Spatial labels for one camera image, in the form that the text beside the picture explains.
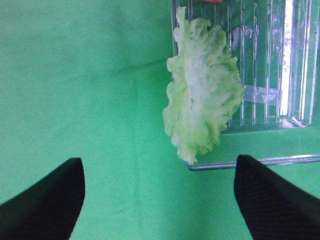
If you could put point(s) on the bacon strip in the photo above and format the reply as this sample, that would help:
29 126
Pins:
214 1

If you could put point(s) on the green lettuce leaf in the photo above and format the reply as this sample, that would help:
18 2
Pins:
206 88

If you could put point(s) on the left clear plastic tray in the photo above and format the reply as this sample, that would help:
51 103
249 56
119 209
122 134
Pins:
276 43

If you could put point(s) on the green table cloth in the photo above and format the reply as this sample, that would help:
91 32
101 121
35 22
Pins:
88 79

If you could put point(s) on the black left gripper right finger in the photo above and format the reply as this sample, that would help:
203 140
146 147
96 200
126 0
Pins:
272 207

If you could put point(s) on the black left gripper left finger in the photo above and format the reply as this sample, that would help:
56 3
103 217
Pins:
47 210

